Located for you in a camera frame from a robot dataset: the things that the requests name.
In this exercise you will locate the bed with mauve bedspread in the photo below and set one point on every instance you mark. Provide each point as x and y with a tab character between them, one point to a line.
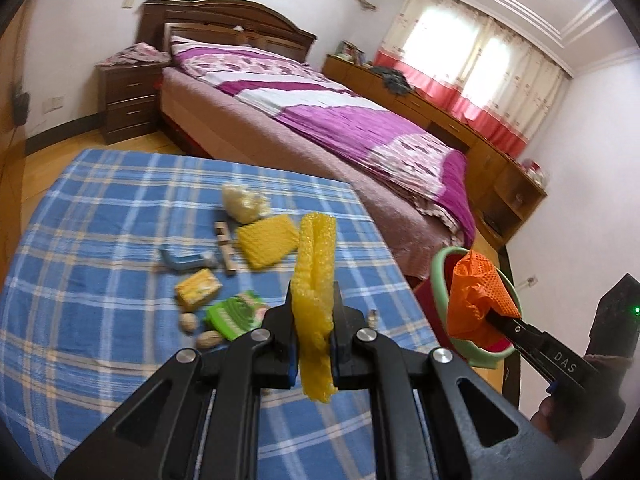
222	127

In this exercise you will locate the green snack wrapper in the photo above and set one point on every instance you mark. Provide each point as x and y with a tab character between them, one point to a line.
236	315

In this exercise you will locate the orange foam net sleeve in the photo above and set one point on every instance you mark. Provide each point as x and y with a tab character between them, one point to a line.
476	289

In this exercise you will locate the books on cabinet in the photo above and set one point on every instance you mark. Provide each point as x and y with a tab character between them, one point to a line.
350	53

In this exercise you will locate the dark wooden headboard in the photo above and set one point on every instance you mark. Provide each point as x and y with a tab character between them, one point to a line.
232	21

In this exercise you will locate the yellow foam net pad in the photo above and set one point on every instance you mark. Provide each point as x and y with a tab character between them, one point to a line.
266	242

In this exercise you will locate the dark wooden nightstand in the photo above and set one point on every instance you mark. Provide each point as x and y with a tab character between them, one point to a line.
129	100

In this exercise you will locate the yellow foam net sleeve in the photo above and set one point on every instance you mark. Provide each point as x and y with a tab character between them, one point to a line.
312	290

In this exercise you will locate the wall power socket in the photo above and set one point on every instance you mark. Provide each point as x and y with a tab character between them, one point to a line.
51	104

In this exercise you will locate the walnut near gripper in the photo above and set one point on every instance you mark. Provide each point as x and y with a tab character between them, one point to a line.
208	340

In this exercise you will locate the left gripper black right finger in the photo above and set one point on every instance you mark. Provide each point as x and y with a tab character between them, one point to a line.
433	417

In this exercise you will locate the folded pink cloth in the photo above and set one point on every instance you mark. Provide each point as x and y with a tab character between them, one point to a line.
138	54

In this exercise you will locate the black bag hanging on wardrobe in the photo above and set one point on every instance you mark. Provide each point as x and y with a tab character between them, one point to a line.
20	105

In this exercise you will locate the dark clothes pile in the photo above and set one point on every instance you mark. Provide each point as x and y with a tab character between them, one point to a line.
394	80

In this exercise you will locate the red bin with green rim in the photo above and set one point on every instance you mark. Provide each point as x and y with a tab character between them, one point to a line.
433	297

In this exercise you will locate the blue plastic hook piece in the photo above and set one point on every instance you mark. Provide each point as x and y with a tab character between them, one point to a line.
205	260

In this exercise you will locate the long low wooden cabinet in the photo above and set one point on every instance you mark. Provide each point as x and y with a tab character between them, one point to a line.
501	195

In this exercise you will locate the orange wooden wardrobe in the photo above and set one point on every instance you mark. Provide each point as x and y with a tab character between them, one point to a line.
13	42

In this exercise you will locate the red and white curtains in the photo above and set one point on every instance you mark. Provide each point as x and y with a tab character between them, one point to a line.
476	69

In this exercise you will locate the blue plaid tablecloth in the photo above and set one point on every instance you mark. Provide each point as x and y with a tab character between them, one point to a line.
111	278

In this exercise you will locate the small yellow carton box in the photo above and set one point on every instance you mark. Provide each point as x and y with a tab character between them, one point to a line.
197	290

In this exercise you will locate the walnut near yellow box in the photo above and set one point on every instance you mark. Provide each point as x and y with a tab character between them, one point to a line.
188	322

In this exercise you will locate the purple floral quilt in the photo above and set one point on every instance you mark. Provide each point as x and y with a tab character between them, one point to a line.
415	164

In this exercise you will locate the right hand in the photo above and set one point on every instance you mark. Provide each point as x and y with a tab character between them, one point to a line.
577	447

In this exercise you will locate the notched wooden block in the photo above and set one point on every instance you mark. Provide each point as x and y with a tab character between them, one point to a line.
226	248

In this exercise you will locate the cream tissue paper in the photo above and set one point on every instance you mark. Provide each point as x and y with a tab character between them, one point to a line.
244	205

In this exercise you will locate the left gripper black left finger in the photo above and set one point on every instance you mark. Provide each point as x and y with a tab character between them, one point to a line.
197	416

